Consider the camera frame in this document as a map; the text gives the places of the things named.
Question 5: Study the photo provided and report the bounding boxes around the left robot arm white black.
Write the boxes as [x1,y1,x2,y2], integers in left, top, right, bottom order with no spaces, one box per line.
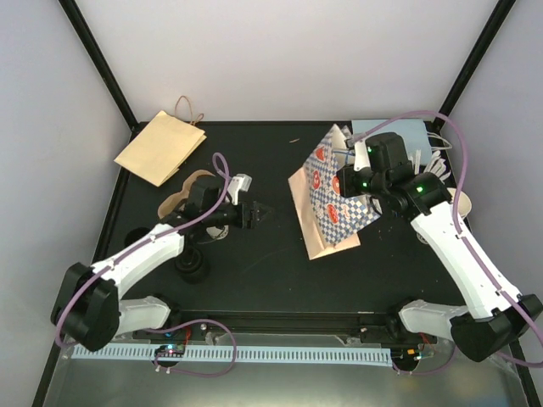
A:
[51,174,272,352]

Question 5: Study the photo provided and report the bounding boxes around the black frame post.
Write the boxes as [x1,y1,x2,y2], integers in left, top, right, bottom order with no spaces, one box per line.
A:
[432,0,517,131]
[59,0,139,131]

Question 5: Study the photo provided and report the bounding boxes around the small electronics board left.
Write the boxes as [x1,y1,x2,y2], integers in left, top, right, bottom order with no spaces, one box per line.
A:
[154,344,186,360]

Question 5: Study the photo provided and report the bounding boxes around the small electronics board right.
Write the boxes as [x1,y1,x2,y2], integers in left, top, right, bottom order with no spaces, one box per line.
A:
[390,348,435,365]

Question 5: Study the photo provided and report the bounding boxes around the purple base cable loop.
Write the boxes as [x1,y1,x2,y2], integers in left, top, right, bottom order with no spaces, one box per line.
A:
[153,320,238,379]

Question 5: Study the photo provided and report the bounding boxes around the right black frame post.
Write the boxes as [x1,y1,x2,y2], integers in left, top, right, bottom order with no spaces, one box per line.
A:
[432,0,517,131]

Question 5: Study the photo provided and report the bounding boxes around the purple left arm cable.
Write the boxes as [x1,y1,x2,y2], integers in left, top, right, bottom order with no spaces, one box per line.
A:
[55,153,232,349]

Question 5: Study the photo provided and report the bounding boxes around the light blue slotted cable duct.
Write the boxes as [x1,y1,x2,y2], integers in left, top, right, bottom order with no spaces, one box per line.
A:
[71,343,392,367]

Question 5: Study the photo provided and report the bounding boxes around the stack of black lids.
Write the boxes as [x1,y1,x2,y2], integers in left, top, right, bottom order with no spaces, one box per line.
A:
[174,246,210,284]

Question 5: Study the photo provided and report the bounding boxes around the small electronics board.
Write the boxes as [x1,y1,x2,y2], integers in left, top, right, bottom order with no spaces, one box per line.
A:
[390,348,435,365]
[154,344,186,360]

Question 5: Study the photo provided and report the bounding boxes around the stack of paper cups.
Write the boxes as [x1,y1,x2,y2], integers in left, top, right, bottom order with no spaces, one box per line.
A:
[447,187,473,220]

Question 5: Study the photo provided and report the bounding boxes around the brown cardboard cup carrier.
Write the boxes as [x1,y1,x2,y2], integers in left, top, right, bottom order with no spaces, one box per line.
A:
[157,170,213,220]

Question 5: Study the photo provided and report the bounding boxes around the white paper coffee cup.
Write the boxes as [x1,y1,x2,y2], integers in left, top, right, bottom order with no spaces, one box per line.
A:
[206,226,229,241]

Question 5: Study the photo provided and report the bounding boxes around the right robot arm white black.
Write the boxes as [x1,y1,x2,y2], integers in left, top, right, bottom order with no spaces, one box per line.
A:
[336,132,542,362]

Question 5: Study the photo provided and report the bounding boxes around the left black frame post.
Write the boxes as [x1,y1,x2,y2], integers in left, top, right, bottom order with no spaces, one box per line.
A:
[59,0,139,131]

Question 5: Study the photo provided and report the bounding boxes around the blue checkered paper bag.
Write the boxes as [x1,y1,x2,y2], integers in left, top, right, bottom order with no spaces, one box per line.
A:
[288,124,379,259]

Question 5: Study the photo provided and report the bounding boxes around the brown kraft paper bag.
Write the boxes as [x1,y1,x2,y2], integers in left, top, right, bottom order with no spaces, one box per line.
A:
[115,95,206,187]

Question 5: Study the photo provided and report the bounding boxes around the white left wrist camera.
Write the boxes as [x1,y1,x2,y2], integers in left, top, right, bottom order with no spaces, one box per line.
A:
[227,174,252,205]

